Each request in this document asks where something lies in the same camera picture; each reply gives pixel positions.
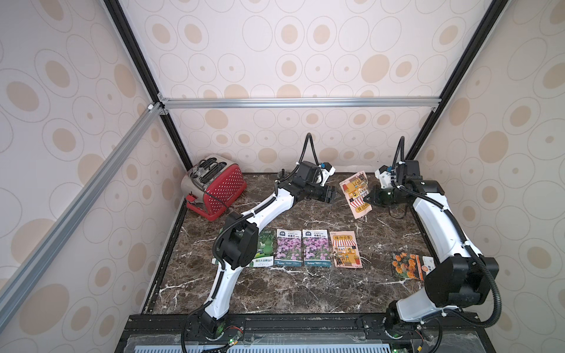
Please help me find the pink cosmos flower seed packet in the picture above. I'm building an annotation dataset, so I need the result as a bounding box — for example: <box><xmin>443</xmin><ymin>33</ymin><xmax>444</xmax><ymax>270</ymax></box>
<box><xmin>274</xmin><ymin>229</ymin><xmax>303</xmax><ymax>267</ymax></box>

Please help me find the pink illustrated sunflower seed packet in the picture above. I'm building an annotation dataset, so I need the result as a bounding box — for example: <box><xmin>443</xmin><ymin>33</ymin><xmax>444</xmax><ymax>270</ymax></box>
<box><xmin>330</xmin><ymin>231</ymin><xmax>363</xmax><ymax>269</ymax></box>

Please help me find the orange marigold seed packet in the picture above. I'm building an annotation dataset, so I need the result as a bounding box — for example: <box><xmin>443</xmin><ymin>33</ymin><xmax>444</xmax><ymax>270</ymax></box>
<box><xmin>391</xmin><ymin>252</ymin><xmax>436</xmax><ymax>281</ymax></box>

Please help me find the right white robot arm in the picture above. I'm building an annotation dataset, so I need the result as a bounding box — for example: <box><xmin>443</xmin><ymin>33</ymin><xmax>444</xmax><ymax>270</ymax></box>
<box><xmin>364</xmin><ymin>160</ymin><xmax>503</xmax><ymax>329</ymax></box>

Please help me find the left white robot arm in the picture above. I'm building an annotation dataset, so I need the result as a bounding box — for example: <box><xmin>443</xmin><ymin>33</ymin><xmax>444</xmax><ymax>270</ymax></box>
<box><xmin>200</xmin><ymin>161</ymin><xmax>336</xmax><ymax>337</ymax></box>

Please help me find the red polka dot toaster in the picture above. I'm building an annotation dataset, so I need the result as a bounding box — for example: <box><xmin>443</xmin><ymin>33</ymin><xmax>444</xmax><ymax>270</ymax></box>
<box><xmin>181</xmin><ymin>154</ymin><xmax>247</xmax><ymax>222</ymax></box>

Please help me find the horizontal aluminium rail back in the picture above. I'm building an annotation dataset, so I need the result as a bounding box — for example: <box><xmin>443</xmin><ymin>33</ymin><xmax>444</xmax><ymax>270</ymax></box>
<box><xmin>162</xmin><ymin>96</ymin><xmax>441</xmax><ymax>110</ymax></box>

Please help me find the black base frame front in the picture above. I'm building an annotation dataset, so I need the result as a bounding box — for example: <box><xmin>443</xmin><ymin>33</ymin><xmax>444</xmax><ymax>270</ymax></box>
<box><xmin>116</xmin><ymin>313</ymin><xmax>495</xmax><ymax>352</ymax></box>

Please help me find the aluminium rail left side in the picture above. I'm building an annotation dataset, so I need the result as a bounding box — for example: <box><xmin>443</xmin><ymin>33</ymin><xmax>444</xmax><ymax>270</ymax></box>
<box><xmin>1</xmin><ymin>102</ymin><xmax>164</xmax><ymax>330</ymax></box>

